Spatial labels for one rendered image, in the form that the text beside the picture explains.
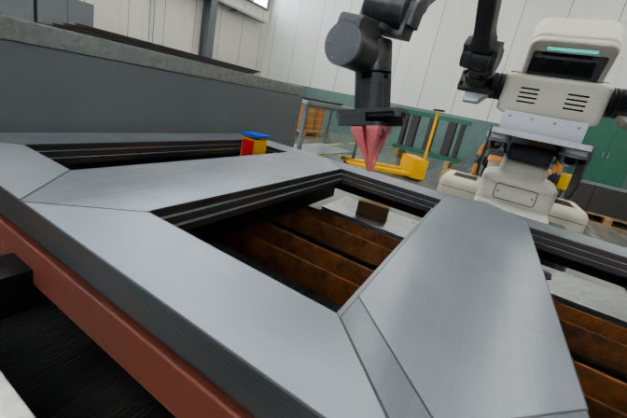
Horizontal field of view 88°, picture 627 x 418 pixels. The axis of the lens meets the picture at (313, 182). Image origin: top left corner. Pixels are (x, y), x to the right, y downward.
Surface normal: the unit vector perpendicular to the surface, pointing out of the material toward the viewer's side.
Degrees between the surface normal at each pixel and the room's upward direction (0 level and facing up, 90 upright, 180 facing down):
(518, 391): 0
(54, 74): 90
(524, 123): 90
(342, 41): 91
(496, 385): 0
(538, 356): 0
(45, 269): 90
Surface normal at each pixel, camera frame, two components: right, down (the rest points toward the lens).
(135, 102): 0.85, 0.29
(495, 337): 0.19, -0.95
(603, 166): -0.50, 0.13
